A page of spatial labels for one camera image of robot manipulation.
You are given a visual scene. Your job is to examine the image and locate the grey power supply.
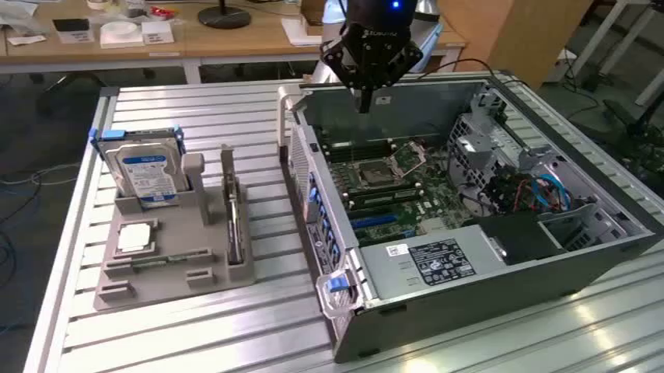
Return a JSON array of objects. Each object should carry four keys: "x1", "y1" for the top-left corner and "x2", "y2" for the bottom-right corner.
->
[{"x1": 356, "y1": 225, "x2": 507, "y2": 302}]

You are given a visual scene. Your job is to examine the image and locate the metal socket cover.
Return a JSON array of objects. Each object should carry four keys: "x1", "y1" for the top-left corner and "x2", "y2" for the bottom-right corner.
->
[{"x1": 387, "y1": 140, "x2": 431, "y2": 166}]

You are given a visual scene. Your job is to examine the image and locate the white paper label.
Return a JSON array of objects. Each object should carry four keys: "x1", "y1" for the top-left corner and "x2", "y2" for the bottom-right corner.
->
[{"x1": 6, "y1": 34, "x2": 48, "y2": 46}]

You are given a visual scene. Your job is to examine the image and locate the white round object on desk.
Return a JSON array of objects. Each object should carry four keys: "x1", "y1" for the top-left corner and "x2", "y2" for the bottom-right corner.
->
[{"x1": 98, "y1": 21, "x2": 145, "y2": 50}]

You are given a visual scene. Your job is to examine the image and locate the blue data wire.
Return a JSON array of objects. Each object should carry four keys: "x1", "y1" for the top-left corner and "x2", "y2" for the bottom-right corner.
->
[{"x1": 533, "y1": 174, "x2": 573, "y2": 213}]

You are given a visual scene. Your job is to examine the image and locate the CPU socket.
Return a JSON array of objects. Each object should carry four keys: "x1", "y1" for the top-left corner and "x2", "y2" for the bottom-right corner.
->
[{"x1": 356, "y1": 159, "x2": 391, "y2": 191}]

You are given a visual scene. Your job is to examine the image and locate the hard disk with blue caddy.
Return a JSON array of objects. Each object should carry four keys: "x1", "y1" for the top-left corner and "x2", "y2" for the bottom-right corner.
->
[{"x1": 88, "y1": 124, "x2": 188, "y2": 211}]

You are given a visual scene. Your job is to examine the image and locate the grey parts rack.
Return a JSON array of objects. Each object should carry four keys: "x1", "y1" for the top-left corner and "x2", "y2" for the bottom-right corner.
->
[{"x1": 92, "y1": 151, "x2": 257, "y2": 312}]

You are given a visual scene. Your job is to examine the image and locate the blue expansion slot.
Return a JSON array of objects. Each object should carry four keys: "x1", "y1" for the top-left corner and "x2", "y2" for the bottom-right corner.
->
[{"x1": 351, "y1": 212, "x2": 392, "y2": 230}]

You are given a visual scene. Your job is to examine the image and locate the silver CPU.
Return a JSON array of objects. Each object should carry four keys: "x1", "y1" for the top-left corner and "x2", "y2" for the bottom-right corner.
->
[{"x1": 116, "y1": 224, "x2": 155, "y2": 252}]

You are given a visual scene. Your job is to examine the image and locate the green graphics card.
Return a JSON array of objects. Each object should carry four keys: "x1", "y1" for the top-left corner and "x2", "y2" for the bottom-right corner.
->
[{"x1": 216, "y1": 143, "x2": 248, "y2": 267}]

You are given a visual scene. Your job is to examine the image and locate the white box with black top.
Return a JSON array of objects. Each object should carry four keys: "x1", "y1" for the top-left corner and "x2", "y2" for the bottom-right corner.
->
[{"x1": 50, "y1": 18, "x2": 97, "y2": 44}]

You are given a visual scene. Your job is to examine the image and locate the green RAM stick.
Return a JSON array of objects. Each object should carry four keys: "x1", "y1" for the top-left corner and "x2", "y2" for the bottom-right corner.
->
[{"x1": 128, "y1": 251, "x2": 204, "y2": 270}]

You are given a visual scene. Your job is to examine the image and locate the wooden desk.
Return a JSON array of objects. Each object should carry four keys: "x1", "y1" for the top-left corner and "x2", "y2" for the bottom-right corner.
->
[{"x1": 0, "y1": 0, "x2": 467, "y2": 75}]

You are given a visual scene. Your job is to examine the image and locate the blue floor cable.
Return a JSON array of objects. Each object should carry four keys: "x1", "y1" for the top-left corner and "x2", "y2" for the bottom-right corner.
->
[{"x1": 0, "y1": 182, "x2": 45, "y2": 335}]

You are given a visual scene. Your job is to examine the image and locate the open black PC case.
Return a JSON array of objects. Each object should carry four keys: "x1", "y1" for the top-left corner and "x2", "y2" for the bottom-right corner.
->
[{"x1": 276, "y1": 71, "x2": 664, "y2": 364}]

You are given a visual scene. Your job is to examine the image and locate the black lamp base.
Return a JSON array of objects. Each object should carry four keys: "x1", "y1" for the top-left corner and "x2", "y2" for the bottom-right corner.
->
[{"x1": 196, "y1": 0, "x2": 252, "y2": 30}]

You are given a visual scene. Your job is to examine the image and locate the black power cable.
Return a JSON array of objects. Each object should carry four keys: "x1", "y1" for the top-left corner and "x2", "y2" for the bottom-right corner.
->
[{"x1": 414, "y1": 58, "x2": 525, "y2": 85}]

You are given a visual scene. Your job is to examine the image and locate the plain white box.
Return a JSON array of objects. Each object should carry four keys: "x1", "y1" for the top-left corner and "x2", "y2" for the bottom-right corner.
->
[{"x1": 140, "y1": 21, "x2": 175, "y2": 45}]

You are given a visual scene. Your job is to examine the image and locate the wooden cabinet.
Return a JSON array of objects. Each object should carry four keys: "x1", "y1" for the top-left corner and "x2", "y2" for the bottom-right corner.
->
[{"x1": 438, "y1": 0, "x2": 595, "y2": 90}]

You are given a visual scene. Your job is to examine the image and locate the silver disk bay cage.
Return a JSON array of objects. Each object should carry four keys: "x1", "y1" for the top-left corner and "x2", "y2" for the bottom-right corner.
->
[{"x1": 445, "y1": 112, "x2": 525, "y2": 195}]

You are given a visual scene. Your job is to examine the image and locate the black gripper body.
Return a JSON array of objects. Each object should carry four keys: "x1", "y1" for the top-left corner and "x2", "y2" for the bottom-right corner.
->
[{"x1": 339, "y1": 0, "x2": 419, "y2": 89}]

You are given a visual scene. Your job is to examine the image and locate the black RAM stick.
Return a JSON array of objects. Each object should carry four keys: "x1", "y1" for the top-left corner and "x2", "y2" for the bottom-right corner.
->
[
  {"x1": 347, "y1": 192, "x2": 422, "y2": 209},
  {"x1": 344, "y1": 186, "x2": 419, "y2": 200}
]

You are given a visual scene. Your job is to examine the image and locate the green motherboard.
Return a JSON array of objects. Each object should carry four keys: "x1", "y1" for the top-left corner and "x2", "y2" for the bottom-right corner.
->
[{"x1": 318, "y1": 130, "x2": 486, "y2": 248}]

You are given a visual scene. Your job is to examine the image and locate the red data wire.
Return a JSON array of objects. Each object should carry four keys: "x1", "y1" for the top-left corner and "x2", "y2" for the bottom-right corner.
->
[{"x1": 511, "y1": 173, "x2": 526, "y2": 213}]

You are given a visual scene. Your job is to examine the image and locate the white booklet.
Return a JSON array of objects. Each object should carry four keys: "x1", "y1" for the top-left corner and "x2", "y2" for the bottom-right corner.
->
[{"x1": 280, "y1": 17, "x2": 323, "y2": 47}]

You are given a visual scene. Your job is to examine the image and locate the brown cardboard box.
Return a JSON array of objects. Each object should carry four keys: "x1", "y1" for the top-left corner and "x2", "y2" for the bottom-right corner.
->
[{"x1": 299, "y1": 0, "x2": 327, "y2": 26}]

